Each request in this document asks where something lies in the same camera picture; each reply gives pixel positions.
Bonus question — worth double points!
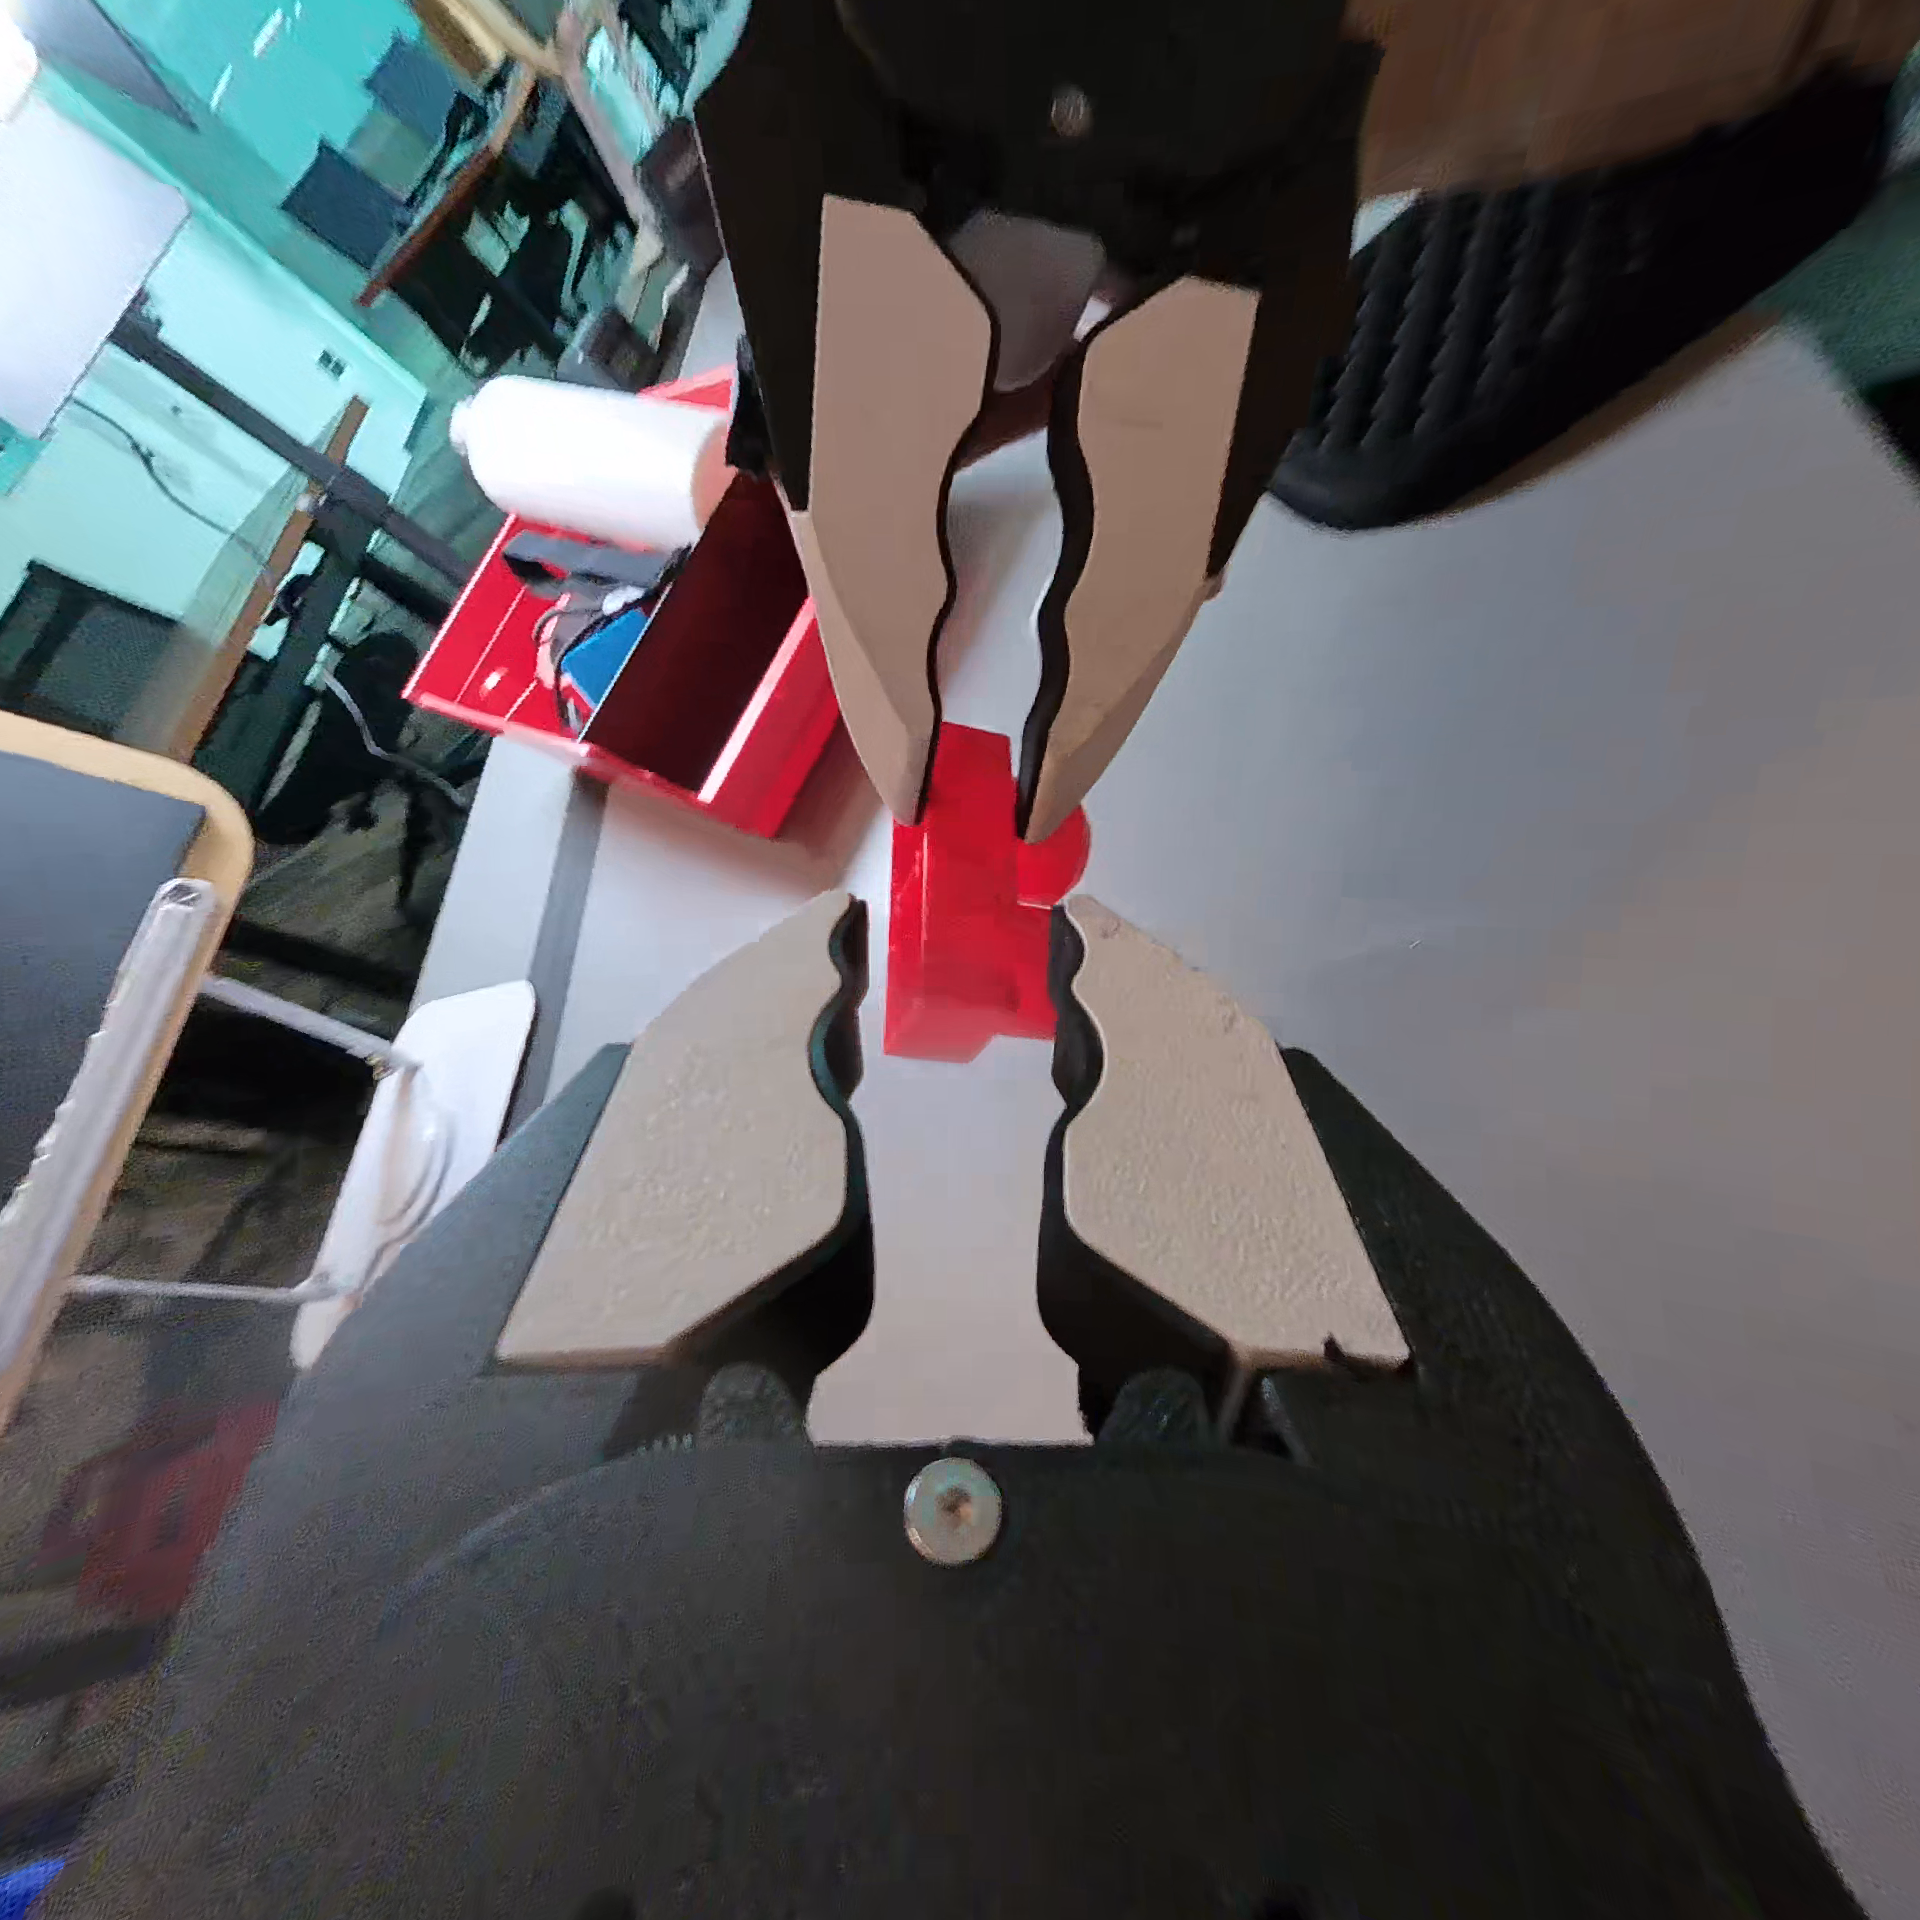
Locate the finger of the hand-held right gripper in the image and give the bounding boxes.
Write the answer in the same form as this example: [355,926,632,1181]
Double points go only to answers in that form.
[781,196,1001,826]
[1018,273,1265,841]

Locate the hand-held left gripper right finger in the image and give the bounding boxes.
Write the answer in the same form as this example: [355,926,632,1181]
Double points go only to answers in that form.
[1038,896,1411,1373]

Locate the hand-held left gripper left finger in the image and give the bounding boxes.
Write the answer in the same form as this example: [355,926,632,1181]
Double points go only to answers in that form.
[493,889,875,1373]

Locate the red plastic bin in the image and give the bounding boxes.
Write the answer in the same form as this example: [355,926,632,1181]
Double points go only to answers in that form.
[405,368,842,841]

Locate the black strap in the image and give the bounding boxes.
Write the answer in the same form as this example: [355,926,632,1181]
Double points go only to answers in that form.
[503,541,691,593]

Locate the red two-stud toy block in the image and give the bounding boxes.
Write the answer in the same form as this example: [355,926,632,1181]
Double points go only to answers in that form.
[885,723,1092,1064]

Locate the blue black foam block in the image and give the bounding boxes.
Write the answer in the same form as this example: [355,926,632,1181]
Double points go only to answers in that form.
[561,608,654,721]

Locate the person's right forearm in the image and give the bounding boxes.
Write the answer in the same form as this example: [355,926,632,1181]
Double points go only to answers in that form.
[1341,0,1920,203]

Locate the white water bottle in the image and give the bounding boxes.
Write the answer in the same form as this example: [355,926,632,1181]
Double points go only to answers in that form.
[449,374,735,548]

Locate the black seat cushion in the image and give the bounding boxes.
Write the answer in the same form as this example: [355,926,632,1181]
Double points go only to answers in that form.
[1274,81,1893,530]

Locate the black stand pole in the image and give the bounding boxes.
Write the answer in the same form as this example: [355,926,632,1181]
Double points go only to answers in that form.
[111,300,481,593]

